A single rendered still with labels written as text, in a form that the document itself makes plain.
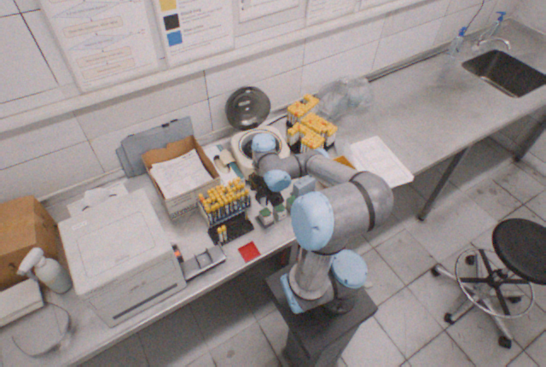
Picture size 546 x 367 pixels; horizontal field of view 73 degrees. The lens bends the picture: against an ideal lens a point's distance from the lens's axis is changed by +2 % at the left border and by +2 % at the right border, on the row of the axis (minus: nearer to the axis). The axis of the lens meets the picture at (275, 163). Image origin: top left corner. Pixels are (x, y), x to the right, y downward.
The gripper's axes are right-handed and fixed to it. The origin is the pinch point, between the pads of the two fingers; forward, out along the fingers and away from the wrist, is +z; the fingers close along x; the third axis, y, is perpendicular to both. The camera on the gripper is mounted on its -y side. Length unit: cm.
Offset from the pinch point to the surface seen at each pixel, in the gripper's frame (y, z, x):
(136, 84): 53, -33, 24
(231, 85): 55, -16, -16
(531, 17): 34, 2, -242
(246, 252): -6.8, 13.1, 13.6
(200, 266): -5.1, 7.6, 31.9
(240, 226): 3.3, 10.9, 10.4
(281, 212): -2.2, 6.8, -6.3
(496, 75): 22, 29, -205
